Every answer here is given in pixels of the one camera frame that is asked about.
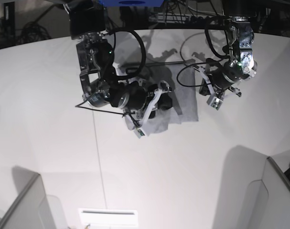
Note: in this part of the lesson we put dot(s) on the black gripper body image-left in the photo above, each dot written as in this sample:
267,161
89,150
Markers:
132,97

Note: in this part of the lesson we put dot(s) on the blue box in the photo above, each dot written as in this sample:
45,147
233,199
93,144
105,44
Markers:
131,3

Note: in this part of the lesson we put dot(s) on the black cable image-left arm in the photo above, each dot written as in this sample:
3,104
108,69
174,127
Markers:
135,52

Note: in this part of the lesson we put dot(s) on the grey partition panel right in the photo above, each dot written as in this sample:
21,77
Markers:
266,203

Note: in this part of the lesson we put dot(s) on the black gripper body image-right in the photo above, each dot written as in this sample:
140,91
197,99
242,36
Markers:
222,75

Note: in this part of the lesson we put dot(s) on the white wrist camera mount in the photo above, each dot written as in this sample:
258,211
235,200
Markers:
217,96
141,126

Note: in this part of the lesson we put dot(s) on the white power strip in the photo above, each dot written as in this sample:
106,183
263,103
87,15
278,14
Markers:
177,18

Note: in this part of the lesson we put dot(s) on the white slotted tray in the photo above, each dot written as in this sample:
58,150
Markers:
108,217

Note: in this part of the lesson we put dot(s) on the grey partition panel left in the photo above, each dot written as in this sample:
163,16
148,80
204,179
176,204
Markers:
30,209

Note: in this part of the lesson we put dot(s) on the grey partition panel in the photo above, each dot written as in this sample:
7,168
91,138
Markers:
30,209
266,203

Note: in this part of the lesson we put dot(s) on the grey T-shirt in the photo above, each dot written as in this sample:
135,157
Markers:
182,81

